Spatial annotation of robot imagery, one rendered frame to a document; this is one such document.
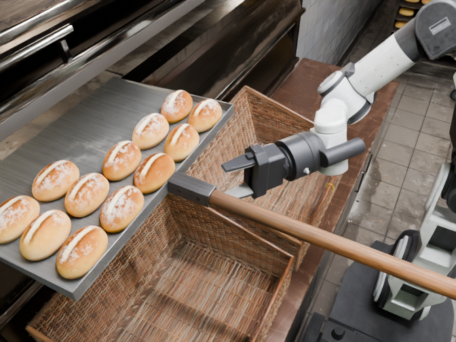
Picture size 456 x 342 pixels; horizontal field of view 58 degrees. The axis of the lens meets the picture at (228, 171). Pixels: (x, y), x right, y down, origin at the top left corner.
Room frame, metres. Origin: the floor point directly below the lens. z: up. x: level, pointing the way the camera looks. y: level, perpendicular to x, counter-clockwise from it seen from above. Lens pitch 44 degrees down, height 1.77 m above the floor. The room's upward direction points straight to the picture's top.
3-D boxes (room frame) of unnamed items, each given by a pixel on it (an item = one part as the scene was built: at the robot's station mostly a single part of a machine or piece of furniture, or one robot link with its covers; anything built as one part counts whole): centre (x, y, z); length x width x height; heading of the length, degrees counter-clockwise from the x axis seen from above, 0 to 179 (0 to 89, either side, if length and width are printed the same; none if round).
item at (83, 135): (0.65, 0.27, 1.19); 0.55 x 0.36 x 0.03; 153
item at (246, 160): (0.57, -0.02, 1.24); 0.06 x 0.03 x 0.02; 118
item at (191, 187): (0.54, 0.07, 1.20); 0.09 x 0.04 x 0.03; 63
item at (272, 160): (0.61, -0.10, 1.20); 0.12 x 0.10 x 0.13; 118
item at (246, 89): (1.10, -0.15, 0.72); 0.56 x 0.49 x 0.28; 152
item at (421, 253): (0.76, -0.65, 0.78); 0.18 x 0.15 x 0.47; 62
